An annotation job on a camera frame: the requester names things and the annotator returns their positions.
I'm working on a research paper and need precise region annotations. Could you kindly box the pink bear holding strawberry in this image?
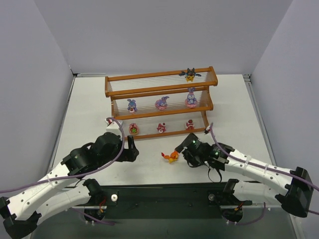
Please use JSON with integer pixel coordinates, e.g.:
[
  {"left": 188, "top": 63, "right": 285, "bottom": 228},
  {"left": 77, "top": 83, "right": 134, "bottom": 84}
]
[{"left": 129, "top": 123, "right": 140, "bottom": 135}]

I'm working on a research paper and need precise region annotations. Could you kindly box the orange fish toy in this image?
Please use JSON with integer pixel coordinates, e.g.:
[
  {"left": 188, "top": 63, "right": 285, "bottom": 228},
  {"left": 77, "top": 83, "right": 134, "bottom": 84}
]
[{"left": 161, "top": 151, "right": 179, "bottom": 163}]

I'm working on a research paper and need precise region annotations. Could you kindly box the pink bear strawberry cake toy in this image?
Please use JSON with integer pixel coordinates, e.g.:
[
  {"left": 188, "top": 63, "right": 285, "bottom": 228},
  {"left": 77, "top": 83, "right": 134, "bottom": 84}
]
[{"left": 184, "top": 119, "right": 195, "bottom": 130}]

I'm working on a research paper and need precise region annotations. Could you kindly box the pink bear cupcake toy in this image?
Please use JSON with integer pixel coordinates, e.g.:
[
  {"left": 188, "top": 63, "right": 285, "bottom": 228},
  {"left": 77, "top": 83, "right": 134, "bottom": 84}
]
[{"left": 157, "top": 122, "right": 166, "bottom": 133}]

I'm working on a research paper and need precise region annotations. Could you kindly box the purple bunny holding strawberry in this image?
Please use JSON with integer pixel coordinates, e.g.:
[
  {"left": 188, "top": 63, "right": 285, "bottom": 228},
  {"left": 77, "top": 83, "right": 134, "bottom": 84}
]
[{"left": 127, "top": 99, "right": 138, "bottom": 114}]

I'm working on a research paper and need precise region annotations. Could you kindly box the purple bunny donut toy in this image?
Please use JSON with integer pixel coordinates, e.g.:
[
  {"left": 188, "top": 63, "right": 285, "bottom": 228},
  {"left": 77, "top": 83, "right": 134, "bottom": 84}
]
[{"left": 155, "top": 96, "right": 169, "bottom": 111}]

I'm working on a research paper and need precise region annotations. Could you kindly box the black winged bird toy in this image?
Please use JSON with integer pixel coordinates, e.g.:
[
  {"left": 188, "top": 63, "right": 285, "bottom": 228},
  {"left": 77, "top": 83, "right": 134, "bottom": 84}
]
[{"left": 179, "top": 68, "right": 202, "bottom": 82}]

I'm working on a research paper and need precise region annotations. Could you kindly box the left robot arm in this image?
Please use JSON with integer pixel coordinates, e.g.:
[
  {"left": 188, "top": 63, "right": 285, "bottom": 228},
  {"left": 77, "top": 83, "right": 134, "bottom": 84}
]
[{"left": 0, "top": 132, "right": 139, "bottom": 239}]

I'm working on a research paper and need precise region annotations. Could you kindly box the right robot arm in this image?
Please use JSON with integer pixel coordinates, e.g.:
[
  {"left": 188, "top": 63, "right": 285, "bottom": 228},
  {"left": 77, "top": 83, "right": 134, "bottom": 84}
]
[{"left": 175, "top": 133, "right": 314, "bottom": 218}]

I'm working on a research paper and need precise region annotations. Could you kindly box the wooden three-tier shelf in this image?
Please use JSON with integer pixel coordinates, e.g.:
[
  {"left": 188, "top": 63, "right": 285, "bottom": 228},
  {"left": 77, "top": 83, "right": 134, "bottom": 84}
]
[{"left": 105, "top": 66, "right": 218, "bottom": 139}]

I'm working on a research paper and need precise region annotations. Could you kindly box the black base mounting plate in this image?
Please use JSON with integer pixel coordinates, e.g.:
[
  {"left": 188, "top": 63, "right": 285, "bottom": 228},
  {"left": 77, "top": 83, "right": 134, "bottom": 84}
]
[{"left": 72, "top": 181, "right": 252, "bottom": 220}]

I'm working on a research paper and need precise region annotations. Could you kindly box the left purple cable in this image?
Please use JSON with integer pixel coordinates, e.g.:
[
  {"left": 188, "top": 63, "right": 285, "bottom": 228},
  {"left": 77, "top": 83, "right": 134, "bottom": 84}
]
[{"left": 0, "top": 117, "right": 125, "bottom": 195}]

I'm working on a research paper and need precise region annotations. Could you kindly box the purple cable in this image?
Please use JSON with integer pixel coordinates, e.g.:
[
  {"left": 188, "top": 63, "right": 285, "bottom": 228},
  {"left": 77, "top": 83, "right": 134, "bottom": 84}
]
[
  {"left": 209, "top": 122, "right": 319, "bottom": 216},
  {"left": 0, "top": 117, "right": 125, "bottom": 195}
]

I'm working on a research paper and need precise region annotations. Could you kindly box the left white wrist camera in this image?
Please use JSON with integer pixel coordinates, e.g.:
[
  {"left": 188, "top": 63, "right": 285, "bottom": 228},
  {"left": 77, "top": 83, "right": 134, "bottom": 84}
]
[{"left": 105, "top": 119, "right": 124, "bottom": 136}]

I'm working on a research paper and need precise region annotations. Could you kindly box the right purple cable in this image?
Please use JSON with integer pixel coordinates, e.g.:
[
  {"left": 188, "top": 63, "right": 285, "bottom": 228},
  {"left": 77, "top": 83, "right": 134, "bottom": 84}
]
[{"left": 209, "top": 122, "right": 319, "bottom": 216}]

